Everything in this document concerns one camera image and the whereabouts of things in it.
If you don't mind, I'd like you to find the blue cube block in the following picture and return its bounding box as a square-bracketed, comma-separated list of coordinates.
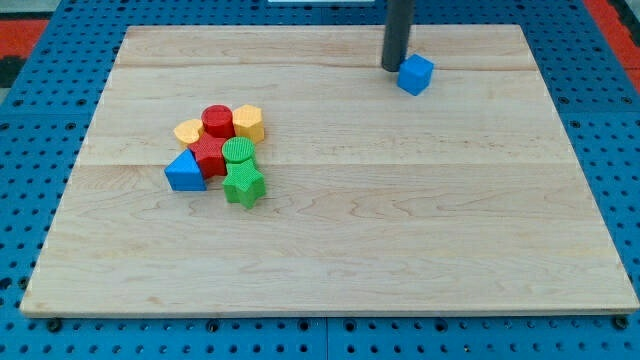
[397, 54, 435, 96]

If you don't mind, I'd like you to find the light wooden board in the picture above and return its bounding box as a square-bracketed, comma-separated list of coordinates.
[21, 25, 639, 318]

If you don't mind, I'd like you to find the green star block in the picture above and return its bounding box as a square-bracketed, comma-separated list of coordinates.
[222, 159, 266, 209]

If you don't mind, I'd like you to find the green cylinder block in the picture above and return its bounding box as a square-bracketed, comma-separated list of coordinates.
[222, 136, 255, 164]

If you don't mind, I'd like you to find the yellow hexagon block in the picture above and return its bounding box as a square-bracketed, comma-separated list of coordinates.
[232, 104, 265, 144]

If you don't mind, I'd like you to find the red star block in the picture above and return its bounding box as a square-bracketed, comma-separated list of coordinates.
[188, 133, 227, 179]

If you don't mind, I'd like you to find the red cylinder block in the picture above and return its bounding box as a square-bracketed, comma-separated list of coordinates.
[201, 104, 235, 139]

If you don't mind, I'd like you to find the blue triangle block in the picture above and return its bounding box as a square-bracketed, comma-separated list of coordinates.
[164, 149, 206, 191]

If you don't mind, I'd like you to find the yellow heart block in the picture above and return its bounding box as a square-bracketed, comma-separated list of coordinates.
[173, 119, 204, 148]

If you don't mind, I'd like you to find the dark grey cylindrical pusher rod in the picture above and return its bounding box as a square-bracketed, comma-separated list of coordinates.
[381, 0, 416, 72]

